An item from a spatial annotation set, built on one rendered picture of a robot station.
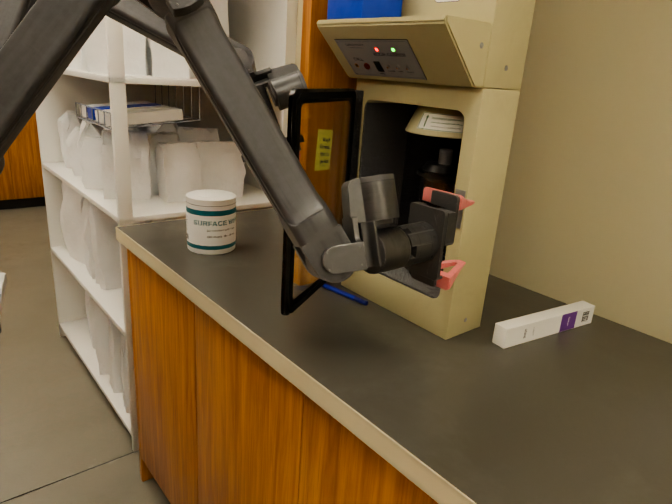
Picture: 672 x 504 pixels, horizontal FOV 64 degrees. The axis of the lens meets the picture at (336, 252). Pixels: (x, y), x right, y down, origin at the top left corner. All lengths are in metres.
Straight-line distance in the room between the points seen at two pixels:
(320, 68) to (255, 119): 0.53
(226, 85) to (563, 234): 0.94
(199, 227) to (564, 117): 0.93
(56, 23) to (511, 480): 0.77
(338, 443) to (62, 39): 0.71
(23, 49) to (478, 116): 0.66
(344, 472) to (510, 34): 0.79
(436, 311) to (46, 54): 0.77
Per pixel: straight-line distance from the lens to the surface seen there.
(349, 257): 0.66
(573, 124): 1.36
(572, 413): 0.95
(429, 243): 0.74
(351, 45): 1.07
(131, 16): 1.13
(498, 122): 1.01
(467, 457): 0.79
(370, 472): 0.91
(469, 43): 0.92
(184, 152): 2.05
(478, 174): 0.99
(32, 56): 0.70
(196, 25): 0.69
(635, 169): 1.30
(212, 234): 1.42
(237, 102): 0.67
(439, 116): 1.05
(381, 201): 0.68
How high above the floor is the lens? 1.42
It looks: 19 degrees down
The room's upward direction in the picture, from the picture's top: 4 degrees clockwise
